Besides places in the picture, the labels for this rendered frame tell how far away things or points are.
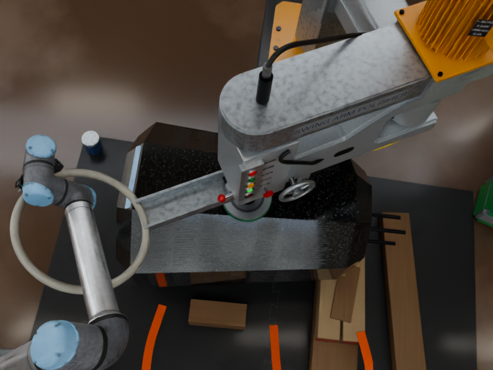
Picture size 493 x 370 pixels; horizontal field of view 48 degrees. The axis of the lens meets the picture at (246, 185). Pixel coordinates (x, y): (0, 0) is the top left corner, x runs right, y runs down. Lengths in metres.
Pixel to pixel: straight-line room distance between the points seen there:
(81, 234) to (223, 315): 1.40
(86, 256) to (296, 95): 0.79
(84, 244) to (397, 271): 1.99
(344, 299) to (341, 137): 1.24
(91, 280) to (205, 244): 0.93
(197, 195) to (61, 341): 0.95
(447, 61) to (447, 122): 2.00
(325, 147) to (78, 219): 0.87
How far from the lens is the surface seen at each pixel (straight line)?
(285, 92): 1.70
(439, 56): 1.87
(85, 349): 1.49
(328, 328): 2.99
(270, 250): 2.53
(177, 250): 2.54
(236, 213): 2.39
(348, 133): 1.99
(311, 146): 1.97
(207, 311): 3.02
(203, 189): 2.21
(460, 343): 3.40
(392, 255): 3.28
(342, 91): 1.73
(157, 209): 2.19
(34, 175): 1.84
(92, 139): 3.39
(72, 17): 4.08
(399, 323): 3.21
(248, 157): 1.76
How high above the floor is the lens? 3.12
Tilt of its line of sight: 68 degrees down
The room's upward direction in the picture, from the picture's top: 8 degrees clockwise
